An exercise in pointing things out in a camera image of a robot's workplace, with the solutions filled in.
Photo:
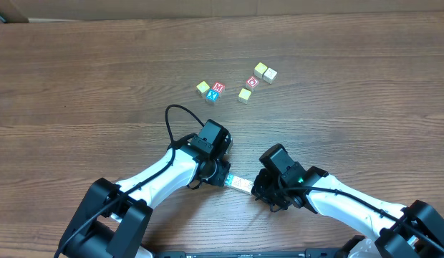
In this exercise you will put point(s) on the wooden block with M outline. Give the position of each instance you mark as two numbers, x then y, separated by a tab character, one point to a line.
237	182

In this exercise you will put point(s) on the red M wooden block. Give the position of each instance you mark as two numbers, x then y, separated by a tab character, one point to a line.
219	87

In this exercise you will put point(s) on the blue X wooden block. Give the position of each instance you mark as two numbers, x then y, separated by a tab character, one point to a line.
212	97

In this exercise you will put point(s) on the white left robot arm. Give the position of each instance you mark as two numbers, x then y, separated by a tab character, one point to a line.
112	218

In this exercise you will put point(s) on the yellow C wooden block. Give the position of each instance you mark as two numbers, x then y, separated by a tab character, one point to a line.
244	95

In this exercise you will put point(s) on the blue faced wooden letter block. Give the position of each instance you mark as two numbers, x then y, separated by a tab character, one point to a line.
229	181

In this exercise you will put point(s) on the yellow L wooden block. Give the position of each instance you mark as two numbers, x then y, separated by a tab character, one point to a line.
202	88

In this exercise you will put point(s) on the yellow top wooden block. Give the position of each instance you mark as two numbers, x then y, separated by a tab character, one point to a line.
260	69

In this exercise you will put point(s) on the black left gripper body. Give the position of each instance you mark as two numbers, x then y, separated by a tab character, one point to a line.
222	172

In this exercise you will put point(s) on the plain cream wooden block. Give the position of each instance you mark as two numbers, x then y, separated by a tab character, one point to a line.
270	75

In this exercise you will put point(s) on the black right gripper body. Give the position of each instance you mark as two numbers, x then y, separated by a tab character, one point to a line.
260	187

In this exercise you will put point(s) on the wooden block with fish drawing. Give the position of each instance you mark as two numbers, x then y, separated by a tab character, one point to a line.
246	186

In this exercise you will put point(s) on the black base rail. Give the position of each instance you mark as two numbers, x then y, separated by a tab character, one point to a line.
307	253

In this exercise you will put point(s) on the red faced wooden block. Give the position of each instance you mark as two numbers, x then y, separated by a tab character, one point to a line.
252	83

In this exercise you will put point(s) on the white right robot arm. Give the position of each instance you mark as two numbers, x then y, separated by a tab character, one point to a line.
385	229

